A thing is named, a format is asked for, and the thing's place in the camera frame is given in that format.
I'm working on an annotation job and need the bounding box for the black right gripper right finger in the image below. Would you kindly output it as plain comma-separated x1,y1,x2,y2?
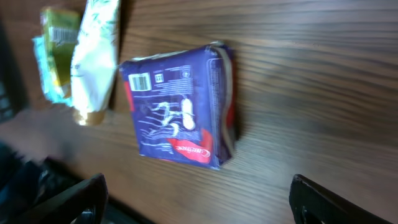
289,174,391,224

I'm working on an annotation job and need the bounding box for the white tube gold cap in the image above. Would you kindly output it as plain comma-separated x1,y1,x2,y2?
70,0,121,126

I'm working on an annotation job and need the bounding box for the purple pad package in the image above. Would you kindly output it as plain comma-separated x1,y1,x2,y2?
119,42,235,170

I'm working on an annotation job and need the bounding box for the green snack packet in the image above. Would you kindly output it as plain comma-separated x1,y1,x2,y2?
40,7,81,99

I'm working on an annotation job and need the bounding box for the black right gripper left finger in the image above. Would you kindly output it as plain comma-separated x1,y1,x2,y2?
12,174,108,224

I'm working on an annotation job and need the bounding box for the teal snack packet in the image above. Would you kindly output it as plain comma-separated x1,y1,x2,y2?
32,35,72,107

